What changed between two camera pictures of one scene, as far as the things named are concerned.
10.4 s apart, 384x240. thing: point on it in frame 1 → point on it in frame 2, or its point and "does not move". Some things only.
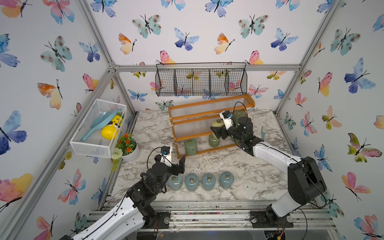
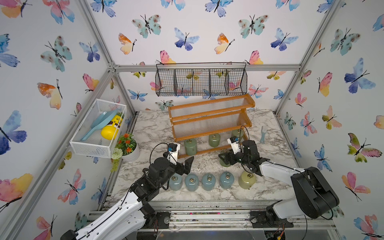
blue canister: (175, 182) does not move
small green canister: (213, 142) does not move
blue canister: (226, 179) does not move
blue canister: (191, 181) does not move
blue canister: (208, 181) does not move
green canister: (191, 147) does not move
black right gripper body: (238, 138) → (242, 159)
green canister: (237, 113) → (222, 163)
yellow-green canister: (217, 123) → (247, 180)
